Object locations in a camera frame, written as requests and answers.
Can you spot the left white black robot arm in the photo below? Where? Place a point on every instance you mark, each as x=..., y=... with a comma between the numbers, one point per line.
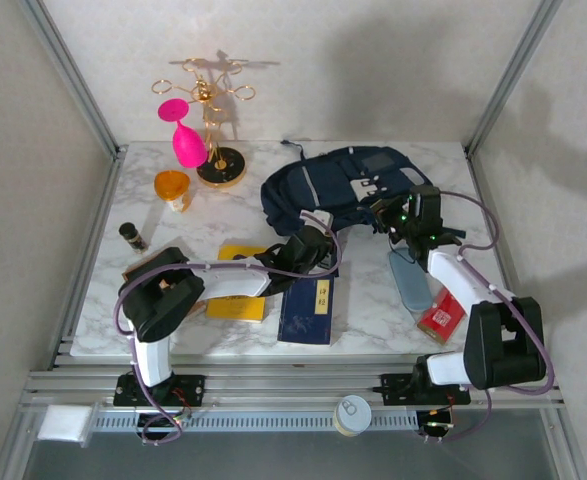
x=223, y=282

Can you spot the grey-blue pencil case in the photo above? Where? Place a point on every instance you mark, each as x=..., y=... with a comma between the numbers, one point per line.
x=410, y=285

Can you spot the aluminium table side rail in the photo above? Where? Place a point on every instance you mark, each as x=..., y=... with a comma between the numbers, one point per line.
x=101, y=210
x=480, y=180

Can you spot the brown book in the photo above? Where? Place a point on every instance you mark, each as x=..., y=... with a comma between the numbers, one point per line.
x=134, y=270

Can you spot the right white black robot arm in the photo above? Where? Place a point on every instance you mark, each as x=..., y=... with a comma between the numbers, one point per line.
x=453, y=285

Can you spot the pink wine glass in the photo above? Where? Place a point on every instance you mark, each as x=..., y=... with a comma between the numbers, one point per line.
x=188, y=145

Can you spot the white foam pad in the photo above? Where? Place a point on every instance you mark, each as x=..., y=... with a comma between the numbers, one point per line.
x=63, y=424

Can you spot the tin can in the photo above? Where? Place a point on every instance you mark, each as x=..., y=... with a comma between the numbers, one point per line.
x=353, y=412

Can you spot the aluminium frame cross rail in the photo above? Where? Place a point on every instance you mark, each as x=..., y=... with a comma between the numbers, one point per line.
x=293, y=387

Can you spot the navy blue book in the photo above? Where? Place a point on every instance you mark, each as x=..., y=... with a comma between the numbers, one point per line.
x=305, y=320

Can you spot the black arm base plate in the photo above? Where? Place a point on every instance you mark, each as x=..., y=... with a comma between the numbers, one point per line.
x=188, y=390
x=398, y=390

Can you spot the red box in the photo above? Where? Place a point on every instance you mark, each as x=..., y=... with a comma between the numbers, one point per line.
x=440, y=320

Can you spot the slanted aluminium frame post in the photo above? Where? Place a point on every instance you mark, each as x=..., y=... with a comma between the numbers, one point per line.
x=511, y=75
x=72, y=75

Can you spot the yellow book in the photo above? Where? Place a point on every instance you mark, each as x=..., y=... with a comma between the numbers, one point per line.
x=235, y=310

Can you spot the navy blue student backpack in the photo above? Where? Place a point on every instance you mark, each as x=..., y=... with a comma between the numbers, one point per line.
x=333, y=185

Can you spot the orange plastic cup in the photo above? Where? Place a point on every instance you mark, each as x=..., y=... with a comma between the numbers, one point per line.
x=172, y=185

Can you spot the small dark bottle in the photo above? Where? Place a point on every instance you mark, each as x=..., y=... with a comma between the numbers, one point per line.
x=134, y=237

